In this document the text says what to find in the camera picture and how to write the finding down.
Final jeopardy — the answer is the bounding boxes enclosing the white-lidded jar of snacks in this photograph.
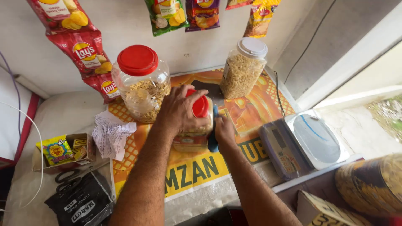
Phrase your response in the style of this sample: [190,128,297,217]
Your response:
[219,37,268,100]

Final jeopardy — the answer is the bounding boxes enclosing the small red-lidded plastic jar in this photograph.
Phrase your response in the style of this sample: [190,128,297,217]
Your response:
[172,89,215,153]

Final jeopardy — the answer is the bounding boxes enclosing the white board with red edge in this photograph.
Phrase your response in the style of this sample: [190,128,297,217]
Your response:
[0,67,42,170]

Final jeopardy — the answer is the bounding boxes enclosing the purple cable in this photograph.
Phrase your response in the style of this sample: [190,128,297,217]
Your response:
[0,50,21,136]

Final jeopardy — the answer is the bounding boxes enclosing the white cloth cover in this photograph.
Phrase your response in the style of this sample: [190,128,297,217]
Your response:
[3,90,112,226]

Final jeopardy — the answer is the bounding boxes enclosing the purple chips packet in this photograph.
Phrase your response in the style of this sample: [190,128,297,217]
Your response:
[185,0,220,33]

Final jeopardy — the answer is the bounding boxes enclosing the yellow-green candy packet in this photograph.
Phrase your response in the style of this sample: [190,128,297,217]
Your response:
[35,135,75,166]

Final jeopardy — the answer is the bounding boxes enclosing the small open cardboard box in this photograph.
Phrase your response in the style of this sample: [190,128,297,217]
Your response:
[32,132,95,174]

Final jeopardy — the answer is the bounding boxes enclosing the white window frame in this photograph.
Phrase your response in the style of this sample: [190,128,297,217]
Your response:
[295,1,402,111]

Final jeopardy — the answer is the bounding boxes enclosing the person's left hand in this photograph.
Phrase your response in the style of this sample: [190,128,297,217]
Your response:
[156,83,210,139]

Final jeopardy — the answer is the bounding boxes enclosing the red chips packet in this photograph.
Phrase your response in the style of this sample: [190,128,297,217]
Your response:
[83,73,122,105]
[26,0,98,36]
[46,30,113,78]

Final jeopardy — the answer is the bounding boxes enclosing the round printed tin drum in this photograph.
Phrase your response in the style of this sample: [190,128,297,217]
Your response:
[334,153,402,218]

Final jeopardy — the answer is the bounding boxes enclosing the yellow chips packet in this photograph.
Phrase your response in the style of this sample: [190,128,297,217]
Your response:
[243,0,282,38]

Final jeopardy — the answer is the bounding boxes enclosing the thin black wall wire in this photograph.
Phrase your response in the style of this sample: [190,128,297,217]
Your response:
[284,0,337,84]

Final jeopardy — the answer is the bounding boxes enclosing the crumpled white paper receipt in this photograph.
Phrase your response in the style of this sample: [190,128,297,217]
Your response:
[92,114,137,162]

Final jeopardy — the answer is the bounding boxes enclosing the black pack of plastic bags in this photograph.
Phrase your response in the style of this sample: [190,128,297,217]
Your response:
[44,171,115,226]

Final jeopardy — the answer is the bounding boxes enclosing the green chips packet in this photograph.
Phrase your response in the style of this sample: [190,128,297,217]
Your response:
[144,0,190,37]

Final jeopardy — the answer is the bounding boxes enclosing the printed cardboard carton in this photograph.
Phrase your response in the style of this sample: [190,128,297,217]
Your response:
[296,190,375,226]

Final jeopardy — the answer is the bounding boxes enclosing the black-handled scissors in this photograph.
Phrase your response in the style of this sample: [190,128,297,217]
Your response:
[55,159,111,193]

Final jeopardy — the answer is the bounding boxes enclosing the blue cleaning cloth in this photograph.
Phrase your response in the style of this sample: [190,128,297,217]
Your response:
[207,104,220,153]

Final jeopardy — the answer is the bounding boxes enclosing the small yellow boxes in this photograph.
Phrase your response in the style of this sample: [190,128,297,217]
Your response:
[72,138,88,161]

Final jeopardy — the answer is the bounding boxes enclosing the digital weighing scale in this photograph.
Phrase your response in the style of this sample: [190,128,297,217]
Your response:
[258,109,351,181]

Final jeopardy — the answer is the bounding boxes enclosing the orange printed banner mat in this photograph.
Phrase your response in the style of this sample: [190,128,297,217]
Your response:
[108,67,296,202]

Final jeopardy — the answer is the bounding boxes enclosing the large red-lidded clear jar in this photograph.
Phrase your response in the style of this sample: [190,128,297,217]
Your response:
[111,45,172,124]

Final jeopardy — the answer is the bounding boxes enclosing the red snack packet edge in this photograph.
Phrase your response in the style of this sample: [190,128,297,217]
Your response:
[225,0,254,11]

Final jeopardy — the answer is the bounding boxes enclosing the black scale cable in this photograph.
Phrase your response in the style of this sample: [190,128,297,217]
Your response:
[273,70,286,117]

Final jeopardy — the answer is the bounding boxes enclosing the person's right hand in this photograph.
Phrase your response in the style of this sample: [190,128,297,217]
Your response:
[214,114,239,155]

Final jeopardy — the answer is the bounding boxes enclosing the white cable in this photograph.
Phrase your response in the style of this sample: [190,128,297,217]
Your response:
[0,100,44,211]

